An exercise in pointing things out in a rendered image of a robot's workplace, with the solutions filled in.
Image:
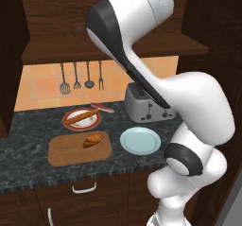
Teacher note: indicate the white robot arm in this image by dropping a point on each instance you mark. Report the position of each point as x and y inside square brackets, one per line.
[195, 110]

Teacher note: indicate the brown croissant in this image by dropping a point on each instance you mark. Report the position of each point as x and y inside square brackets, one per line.
[93, 139]

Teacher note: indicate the wooden cutting board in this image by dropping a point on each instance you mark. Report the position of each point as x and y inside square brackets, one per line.
[72, 151]

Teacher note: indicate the dark wooden cabinet door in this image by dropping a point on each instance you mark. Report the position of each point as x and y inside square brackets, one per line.
[91, 214]

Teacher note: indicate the dark wooden tall cabinet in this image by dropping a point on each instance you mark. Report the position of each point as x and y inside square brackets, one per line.
[217, 40]

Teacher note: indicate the pink iced pastry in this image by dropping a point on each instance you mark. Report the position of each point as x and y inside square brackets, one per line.
[102, 107]

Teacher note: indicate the silver toaster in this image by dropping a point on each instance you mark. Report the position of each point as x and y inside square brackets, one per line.
[141, 108]

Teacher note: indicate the grey meat fork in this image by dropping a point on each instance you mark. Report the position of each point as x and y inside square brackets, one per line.
[100, 78]

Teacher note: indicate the light blue plate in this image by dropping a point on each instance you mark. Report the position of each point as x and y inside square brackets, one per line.
[140, 140]

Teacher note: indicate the long brown baguette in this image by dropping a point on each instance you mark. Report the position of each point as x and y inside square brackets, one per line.
[82, 116]

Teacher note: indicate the grey ladle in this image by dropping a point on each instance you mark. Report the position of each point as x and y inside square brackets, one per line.
[88, 81]

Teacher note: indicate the red rimmed white plate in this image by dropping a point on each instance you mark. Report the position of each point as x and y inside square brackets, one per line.
[82, 122]

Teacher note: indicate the grey slotted spatula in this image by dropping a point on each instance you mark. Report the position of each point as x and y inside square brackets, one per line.
[64, 86]

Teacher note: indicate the dark wooden drawer front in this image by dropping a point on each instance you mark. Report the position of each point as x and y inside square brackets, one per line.
[104, 188]

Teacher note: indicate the dark wooden wall cabinet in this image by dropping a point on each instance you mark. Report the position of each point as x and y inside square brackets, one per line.
[63, 18]

